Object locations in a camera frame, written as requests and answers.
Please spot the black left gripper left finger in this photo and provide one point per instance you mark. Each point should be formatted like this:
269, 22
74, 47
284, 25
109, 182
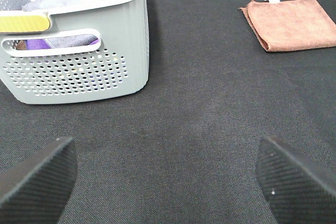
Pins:
38, 189

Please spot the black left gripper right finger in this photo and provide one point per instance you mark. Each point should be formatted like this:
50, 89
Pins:
297, 189

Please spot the brown towel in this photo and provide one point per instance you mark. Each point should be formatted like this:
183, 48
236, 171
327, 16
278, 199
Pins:
293, 25

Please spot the black fabric table mat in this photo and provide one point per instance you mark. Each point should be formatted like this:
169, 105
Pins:
183, 149

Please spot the purple towel in basket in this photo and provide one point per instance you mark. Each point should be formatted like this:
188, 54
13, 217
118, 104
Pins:
37, 44

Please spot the grey perforated laundry basket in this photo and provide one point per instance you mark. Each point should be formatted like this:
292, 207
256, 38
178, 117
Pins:
115, 66

